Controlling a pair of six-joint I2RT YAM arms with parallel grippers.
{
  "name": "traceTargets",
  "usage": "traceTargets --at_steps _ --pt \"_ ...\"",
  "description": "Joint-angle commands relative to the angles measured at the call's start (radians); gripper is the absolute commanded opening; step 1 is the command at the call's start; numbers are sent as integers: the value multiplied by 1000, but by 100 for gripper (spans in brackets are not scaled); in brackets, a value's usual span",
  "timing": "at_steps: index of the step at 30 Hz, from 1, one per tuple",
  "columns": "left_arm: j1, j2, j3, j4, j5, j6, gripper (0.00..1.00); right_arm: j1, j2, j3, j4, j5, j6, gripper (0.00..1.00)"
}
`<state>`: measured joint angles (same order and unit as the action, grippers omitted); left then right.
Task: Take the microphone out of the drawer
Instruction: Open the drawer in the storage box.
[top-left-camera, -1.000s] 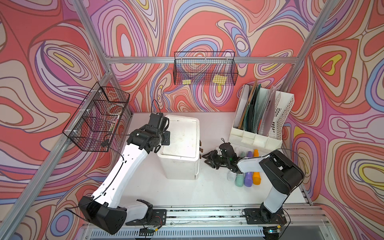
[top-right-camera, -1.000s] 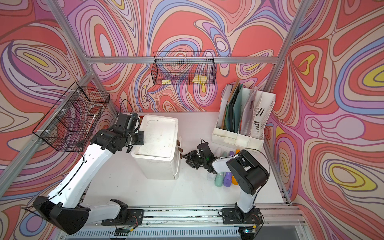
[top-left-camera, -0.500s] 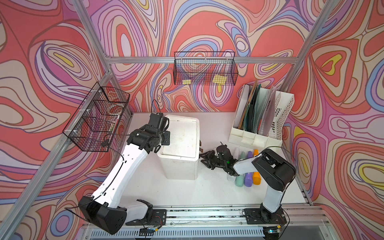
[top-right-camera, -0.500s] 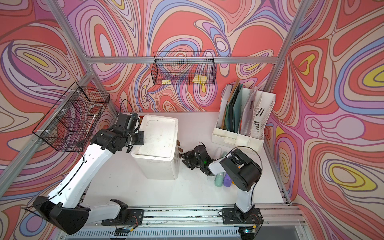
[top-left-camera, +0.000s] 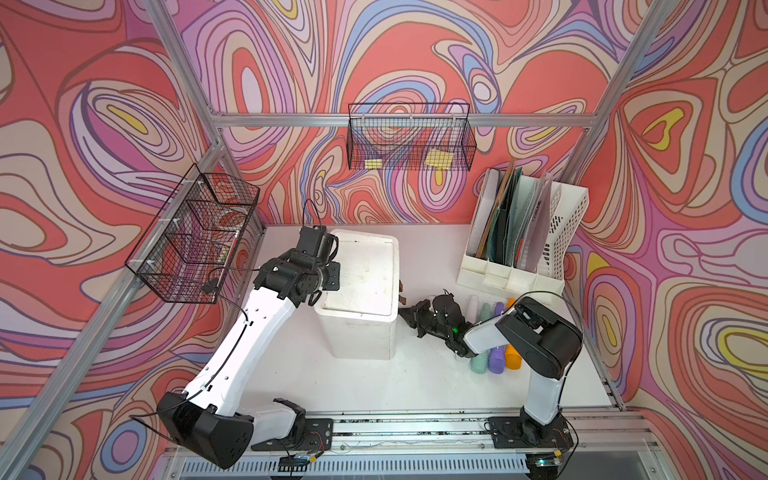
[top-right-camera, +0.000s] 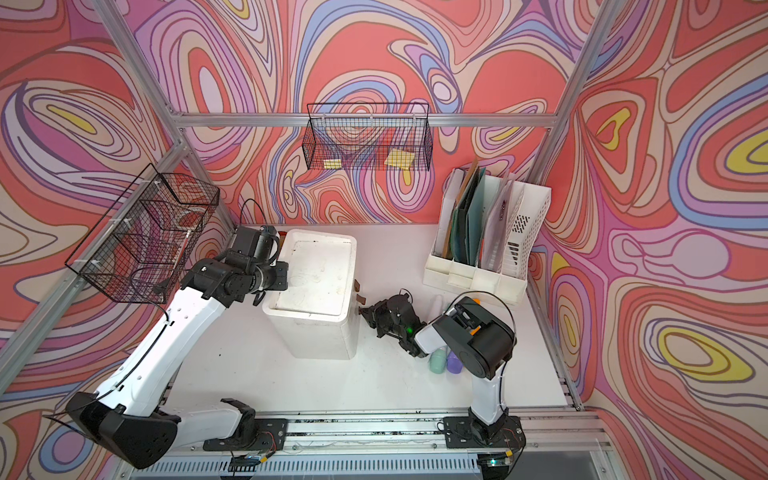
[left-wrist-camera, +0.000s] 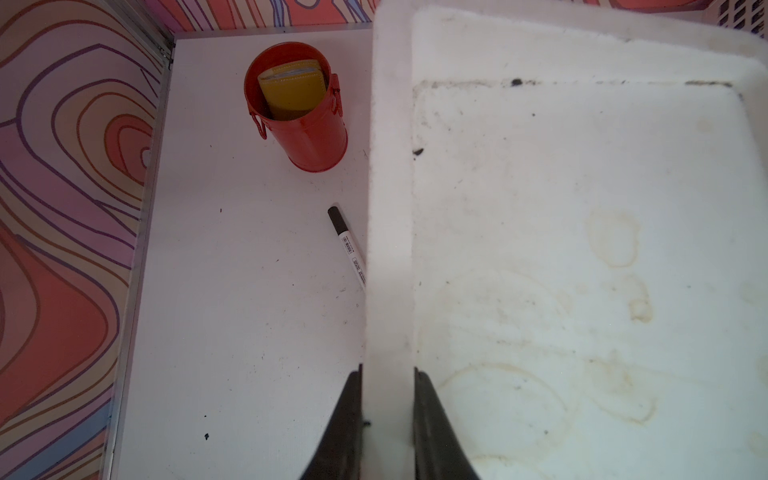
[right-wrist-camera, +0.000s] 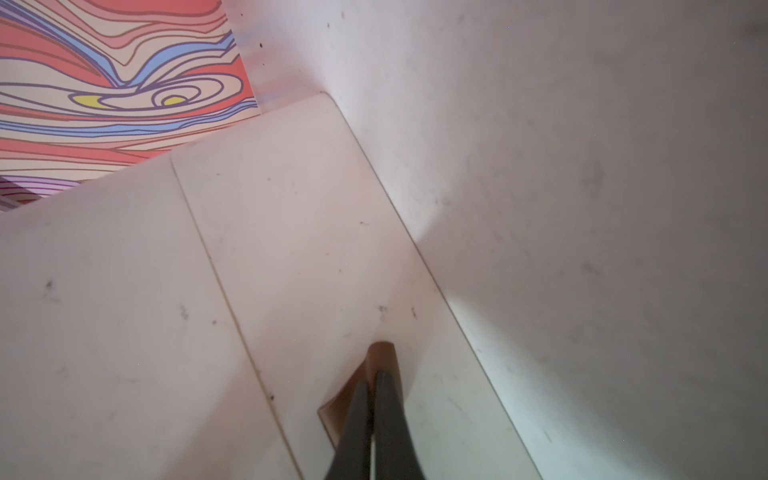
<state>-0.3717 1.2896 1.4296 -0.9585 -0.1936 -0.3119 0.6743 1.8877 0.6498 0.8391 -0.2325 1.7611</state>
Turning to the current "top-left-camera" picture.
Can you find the teal microphone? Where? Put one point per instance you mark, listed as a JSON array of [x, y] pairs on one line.
[[479, 363]]

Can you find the black wire basket left wall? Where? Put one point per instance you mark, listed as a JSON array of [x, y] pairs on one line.
[[189, 256]]

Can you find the black wire basket back wall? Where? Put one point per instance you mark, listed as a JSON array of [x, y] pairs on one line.
[[401, 133]]

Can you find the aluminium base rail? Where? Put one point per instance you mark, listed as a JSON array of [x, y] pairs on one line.
[[607, 444]]

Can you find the brown cardboard folder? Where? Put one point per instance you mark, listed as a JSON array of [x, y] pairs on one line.
[[482, 251]]

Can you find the black wire basket wall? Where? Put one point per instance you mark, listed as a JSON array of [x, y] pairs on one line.
[[189, 256], [401, 133]]

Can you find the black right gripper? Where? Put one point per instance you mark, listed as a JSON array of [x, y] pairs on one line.
[[411, 315]]

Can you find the translucent white plastic tube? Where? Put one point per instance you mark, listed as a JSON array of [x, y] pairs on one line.
[[472, 309]]

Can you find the white desk file organizer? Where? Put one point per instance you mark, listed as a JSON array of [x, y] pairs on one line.
[[569, 204]]

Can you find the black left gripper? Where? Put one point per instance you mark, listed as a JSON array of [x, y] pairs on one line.
[[334, 280]]

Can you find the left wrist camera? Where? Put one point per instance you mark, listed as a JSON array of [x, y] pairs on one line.
[[317, 242]]

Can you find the white plastic drawer cabinet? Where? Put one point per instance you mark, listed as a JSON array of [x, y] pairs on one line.
[[359, 319]]

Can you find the purple microphone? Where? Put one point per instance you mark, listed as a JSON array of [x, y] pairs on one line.
[[496, 359]]

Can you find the teal plastic folder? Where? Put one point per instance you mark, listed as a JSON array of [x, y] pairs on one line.
[[512, 218]]

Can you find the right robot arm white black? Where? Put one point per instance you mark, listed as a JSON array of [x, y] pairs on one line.
[[547, 343]]

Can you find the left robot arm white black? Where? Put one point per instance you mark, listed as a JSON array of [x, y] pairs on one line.
[[204, 417]]

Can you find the orange microphone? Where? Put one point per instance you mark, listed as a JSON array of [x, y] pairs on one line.
[[513, 360]]

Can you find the small yellow sticky note pad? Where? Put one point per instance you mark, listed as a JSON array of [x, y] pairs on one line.
[[373, 164]]

